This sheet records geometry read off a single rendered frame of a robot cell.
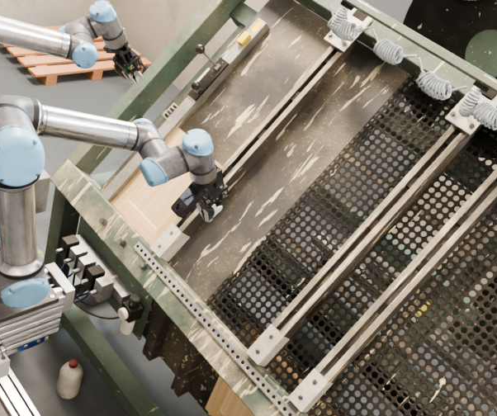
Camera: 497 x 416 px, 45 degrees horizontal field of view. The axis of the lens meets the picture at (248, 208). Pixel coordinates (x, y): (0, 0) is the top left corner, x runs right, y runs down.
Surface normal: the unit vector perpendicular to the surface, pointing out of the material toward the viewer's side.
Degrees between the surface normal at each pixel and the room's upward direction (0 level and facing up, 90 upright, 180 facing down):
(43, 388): 0
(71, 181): 51
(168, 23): 90
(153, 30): 90
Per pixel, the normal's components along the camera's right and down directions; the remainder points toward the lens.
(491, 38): -0.69, 0.23
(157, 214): -0.36, -0.30
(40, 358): 0.30, -0.77
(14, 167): 0.49, 0.53
